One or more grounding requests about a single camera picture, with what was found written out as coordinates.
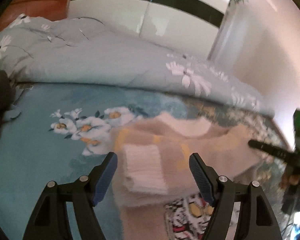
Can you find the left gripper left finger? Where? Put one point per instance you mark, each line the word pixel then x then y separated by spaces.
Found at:
pixel 49 218

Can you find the pink fuzzy cartoon sweater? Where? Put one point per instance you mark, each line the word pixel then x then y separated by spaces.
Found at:
pixel 153 185

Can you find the blue floral bed blanket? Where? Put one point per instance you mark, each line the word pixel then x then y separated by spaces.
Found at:
pixel 31 153

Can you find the grey daisy quilt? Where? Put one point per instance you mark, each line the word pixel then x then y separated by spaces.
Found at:
pixel 84 50

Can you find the white wardrobe with black stripe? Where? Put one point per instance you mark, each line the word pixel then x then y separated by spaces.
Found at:
pixel 189 26

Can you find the red wooden headboard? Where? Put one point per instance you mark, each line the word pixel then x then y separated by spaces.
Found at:
pixel 50 9

